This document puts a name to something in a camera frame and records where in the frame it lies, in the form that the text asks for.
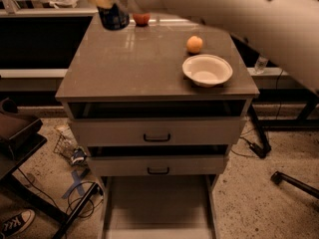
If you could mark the blue pepsi can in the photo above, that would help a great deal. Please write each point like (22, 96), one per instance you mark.
(114, 19)

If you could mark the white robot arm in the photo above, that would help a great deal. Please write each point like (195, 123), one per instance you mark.
(284, 31)

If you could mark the grey drawer cabinet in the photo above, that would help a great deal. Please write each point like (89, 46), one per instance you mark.
(136, 74)

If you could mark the open bottom drawer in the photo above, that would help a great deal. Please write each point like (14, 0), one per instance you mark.
(159, 207)

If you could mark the red apple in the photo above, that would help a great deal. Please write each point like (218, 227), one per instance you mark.
(141, 19)

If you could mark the orange fruit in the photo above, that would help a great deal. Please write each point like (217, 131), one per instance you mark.
(194, 44)

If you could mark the white paper bowl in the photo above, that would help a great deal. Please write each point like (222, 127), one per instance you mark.
(207, 70)

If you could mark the clear water bottle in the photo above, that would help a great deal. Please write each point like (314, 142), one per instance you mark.
(260, 64)

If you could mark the dark brown chair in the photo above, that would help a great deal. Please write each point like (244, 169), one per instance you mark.
(19, 137)

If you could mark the black table leg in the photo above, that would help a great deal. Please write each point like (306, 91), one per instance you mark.
(260, 131)

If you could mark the black power adapter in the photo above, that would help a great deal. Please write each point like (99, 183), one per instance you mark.
(255, 148)

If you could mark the black chair leg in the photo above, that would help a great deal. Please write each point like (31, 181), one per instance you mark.
(277, 177)

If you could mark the black white sneaker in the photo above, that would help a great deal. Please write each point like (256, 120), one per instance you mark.
(16, 224)

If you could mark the wire basket on floor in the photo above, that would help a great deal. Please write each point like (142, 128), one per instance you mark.
(68, 148)

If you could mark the top drawer with handle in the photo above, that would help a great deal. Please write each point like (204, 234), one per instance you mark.
(133, 132)

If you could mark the drawer with handle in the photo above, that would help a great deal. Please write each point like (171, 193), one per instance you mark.
(133, 132)
(157, 165)

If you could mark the middle drawer with handle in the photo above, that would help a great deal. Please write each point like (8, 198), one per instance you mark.
(157, 165)

